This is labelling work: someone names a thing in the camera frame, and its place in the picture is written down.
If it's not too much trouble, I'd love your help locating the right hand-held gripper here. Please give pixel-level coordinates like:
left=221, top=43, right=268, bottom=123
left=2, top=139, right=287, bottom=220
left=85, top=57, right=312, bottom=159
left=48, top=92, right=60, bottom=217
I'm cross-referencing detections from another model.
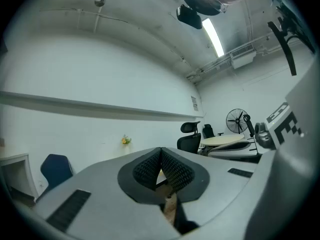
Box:
left=207, top=56, right=320, bottom=240

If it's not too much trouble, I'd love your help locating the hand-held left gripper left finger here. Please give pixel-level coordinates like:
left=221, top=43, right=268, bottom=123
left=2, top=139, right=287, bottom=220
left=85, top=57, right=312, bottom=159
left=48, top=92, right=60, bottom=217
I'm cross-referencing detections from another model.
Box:
left=32, top=146, right=182, bottom=240

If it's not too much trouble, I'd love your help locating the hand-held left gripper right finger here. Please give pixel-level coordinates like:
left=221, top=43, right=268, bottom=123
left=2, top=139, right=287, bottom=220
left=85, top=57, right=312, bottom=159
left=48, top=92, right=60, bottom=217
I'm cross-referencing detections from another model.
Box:
left=161, top=146, right=259, bottom=227

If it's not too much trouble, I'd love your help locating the round beige table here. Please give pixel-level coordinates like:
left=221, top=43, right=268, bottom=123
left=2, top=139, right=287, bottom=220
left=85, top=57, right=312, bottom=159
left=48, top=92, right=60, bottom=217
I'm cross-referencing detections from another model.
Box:
left=199, top=133, right=245, bottom=147

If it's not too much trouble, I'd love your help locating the black standing fan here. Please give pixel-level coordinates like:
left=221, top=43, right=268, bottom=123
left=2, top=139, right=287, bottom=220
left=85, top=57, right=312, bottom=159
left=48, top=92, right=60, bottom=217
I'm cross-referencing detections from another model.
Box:
left=225, top=108, right=249, bottom=135

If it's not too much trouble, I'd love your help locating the black office chair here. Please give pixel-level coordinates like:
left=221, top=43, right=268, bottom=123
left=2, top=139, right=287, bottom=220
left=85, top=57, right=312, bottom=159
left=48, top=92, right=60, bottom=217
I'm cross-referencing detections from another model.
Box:
left=201, top=123, right=225, bottom=139
left=176, top=120, right=202, bottom=155

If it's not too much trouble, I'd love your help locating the blue chair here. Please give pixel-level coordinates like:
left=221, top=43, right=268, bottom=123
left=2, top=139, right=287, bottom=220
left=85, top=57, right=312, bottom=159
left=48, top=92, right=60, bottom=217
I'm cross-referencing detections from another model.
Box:
left=36, top=153, right=75, bottom=203

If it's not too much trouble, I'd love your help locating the white cabinet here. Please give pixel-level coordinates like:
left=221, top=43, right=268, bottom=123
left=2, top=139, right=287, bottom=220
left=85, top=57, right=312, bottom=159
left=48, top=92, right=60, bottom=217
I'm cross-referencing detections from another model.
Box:
left=0, top=153, right=39, bottom=201

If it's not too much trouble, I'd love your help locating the white air conditioner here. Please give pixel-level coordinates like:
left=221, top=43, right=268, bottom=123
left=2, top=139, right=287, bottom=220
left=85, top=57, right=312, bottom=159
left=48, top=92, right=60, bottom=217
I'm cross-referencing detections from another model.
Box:
left=229, top=45, right=258, bottom=70

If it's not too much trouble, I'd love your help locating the ceiling tube light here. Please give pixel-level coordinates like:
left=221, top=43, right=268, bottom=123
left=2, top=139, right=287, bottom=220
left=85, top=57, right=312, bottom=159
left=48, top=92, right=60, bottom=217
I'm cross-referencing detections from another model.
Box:
left=201, top=17, right=225, bottom=58

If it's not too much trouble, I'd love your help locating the black strap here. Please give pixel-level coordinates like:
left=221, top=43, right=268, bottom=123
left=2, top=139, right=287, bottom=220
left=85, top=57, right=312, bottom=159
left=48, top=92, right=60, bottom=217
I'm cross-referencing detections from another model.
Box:
left=267, top=3, right=316, bottom=77

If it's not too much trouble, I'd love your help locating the black head-worn camera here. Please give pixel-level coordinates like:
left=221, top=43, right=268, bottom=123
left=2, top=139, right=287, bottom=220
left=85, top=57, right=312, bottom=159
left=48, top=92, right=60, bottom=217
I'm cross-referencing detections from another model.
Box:
left=175, top=4, right=204, bottom=30

